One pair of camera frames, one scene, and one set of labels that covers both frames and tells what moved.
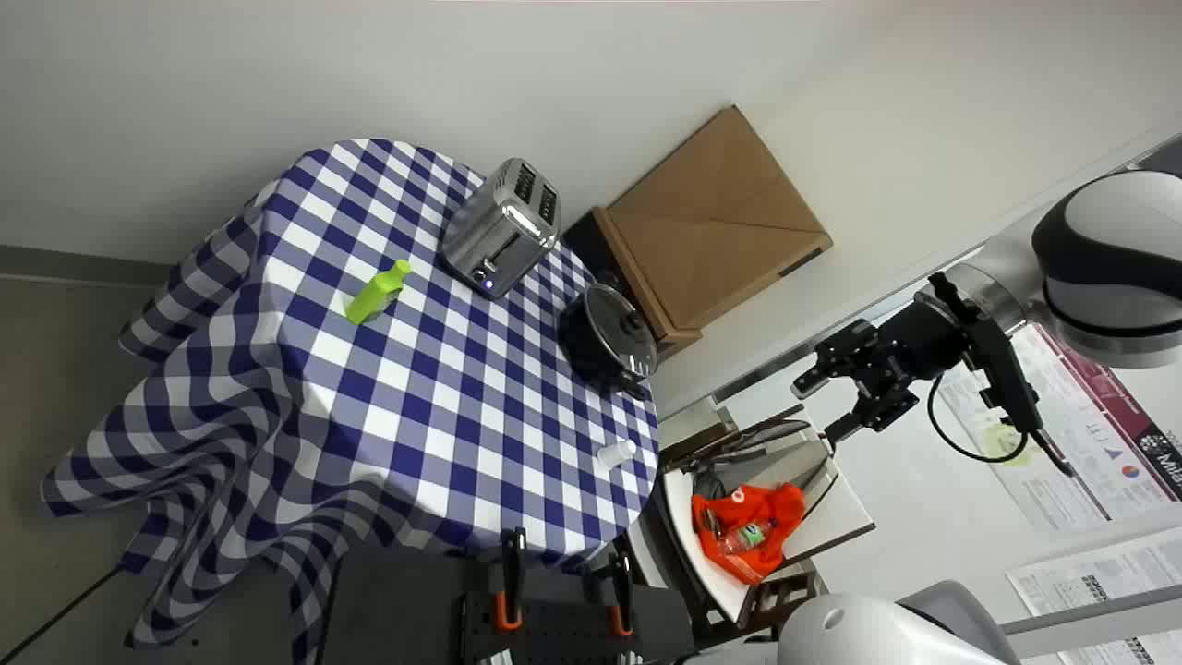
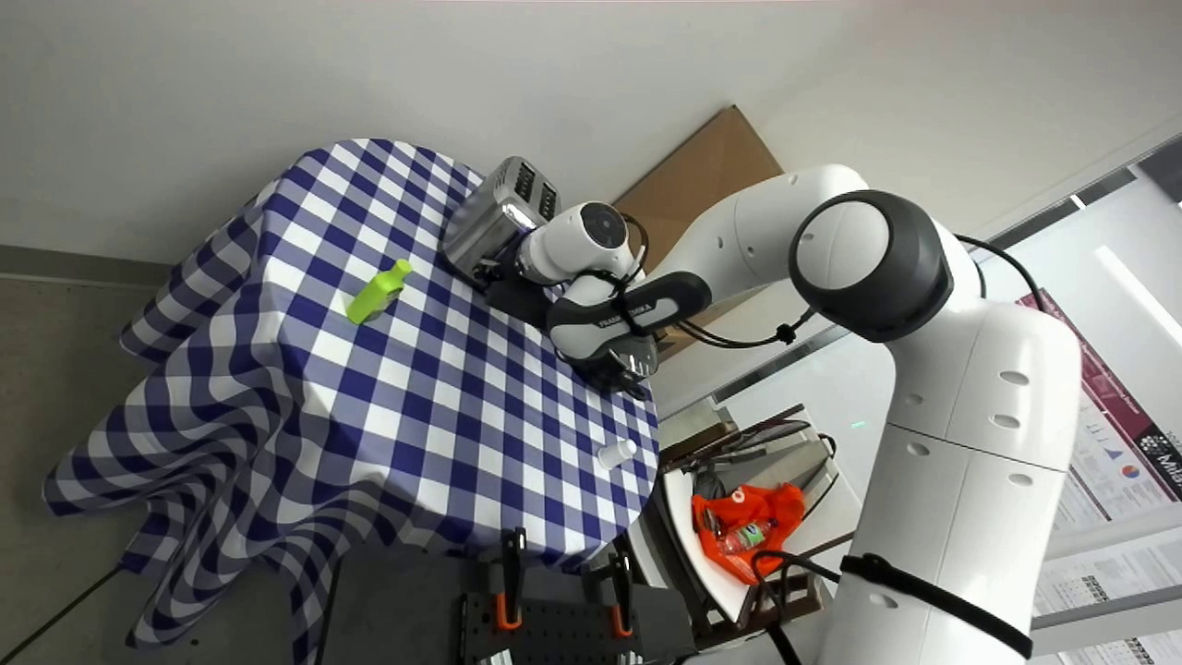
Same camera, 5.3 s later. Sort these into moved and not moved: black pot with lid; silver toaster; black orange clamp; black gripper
Moved: black gripper
Not moved: silver toaster; black pot with lid; black orange clamp
